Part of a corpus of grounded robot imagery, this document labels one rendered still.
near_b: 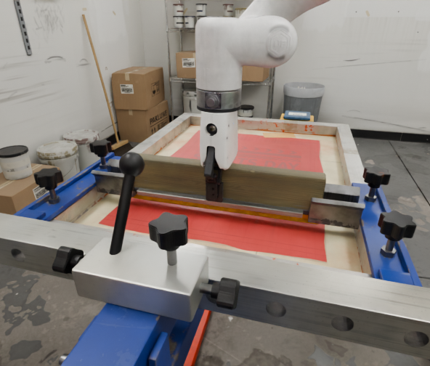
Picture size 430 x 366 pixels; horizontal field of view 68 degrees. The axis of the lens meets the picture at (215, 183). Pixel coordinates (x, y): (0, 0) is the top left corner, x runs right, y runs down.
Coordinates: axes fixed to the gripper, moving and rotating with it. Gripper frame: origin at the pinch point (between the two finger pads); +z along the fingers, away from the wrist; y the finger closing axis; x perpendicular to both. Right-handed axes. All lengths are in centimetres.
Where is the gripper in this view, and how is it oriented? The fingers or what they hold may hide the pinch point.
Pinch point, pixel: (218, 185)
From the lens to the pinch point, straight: 61.2
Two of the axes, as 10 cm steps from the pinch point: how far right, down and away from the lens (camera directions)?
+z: 0.0, 8.9, 4.5
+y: 2.6, -4.3, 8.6
